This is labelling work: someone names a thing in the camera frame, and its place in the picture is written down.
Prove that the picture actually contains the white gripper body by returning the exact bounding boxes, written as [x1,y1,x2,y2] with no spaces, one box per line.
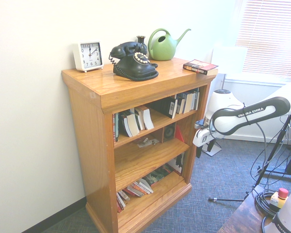
[193,128,219,148]

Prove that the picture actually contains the black Shadow Puppets paperback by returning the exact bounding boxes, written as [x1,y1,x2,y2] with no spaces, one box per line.
[183,59,219,76]

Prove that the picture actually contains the black white picture book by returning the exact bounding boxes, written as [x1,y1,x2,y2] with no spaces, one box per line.
[168,152,185,176]

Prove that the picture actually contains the red folder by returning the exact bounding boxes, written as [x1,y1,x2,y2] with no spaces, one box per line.
[175,125,185,144]

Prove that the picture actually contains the small wooden speaker box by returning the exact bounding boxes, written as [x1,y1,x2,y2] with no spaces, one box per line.
[163,123,177,143]

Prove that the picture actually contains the tan pages upright paperback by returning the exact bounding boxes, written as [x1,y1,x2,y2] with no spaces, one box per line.
[184,91,200,114]

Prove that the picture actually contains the dark cover upright paperback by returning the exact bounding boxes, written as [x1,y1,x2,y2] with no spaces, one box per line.
[176,93,187,115]

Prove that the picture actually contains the green camouflage cover book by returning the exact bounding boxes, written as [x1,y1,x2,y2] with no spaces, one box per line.
[142,165,175,187]

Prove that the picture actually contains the small papers and clips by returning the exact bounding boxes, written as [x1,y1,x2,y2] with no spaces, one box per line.
[136,136,160,148]

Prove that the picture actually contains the black stand leg rubber foot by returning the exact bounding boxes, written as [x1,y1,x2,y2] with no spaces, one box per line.
[208,197,245,202]

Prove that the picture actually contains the thick paperback white pages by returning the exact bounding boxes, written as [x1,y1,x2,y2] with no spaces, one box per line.
[138,105,155,131]

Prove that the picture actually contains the black tripod stand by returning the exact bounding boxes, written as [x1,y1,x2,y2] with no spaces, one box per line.
[252,114,291,189]

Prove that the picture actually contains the white cover fallen paperback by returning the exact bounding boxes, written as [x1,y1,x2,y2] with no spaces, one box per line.
[138,178,154,195]

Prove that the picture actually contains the thin paperback cream pages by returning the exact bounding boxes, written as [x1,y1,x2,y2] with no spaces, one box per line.
[134,107,146,132]

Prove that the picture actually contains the black cover paperback cream pages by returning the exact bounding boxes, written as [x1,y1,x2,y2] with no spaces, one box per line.
[120,113,141,138]

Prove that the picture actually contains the red white fallen paperback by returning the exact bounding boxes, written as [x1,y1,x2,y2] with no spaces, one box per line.
[126,182,148,198]

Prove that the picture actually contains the white shade floor lamp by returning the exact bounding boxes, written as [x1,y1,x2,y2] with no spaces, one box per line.
[200,46,248,157]

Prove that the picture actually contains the red white spine book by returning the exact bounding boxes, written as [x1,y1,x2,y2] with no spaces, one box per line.
[113,112,120,143]

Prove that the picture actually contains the yellow emergency stop red button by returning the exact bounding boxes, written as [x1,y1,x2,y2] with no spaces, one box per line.
[270,188,290,210]

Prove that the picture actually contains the red spine paperback stack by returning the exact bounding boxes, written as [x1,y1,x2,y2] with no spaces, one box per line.
[116,190,131,214]

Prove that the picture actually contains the green plastic watering can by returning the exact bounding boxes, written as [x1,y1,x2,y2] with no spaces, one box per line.
[147,28,192,61]

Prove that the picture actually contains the black vintage rotary telephone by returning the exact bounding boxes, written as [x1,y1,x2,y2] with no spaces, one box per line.
[108,41,160,81]

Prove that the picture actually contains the wooden bookshelf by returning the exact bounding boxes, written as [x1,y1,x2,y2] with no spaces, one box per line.
[61,57,219,233]

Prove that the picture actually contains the black vase gold rim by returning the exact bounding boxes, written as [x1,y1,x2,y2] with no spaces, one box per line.
[136,35,148,59]

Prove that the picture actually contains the window blinds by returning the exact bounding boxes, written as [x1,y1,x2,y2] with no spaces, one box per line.
[235,0,291,80]

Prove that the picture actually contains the white square alarm clock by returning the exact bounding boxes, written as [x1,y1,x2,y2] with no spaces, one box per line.
[72,40,104,73]

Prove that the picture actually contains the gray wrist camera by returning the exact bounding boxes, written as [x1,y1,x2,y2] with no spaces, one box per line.
[194,119,208,131]

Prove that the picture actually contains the gray robot cable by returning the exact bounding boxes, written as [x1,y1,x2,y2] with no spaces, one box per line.
[241,103,269,175]

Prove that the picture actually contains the black coiled cable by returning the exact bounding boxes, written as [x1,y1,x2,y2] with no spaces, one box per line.
[254,190,282,217]

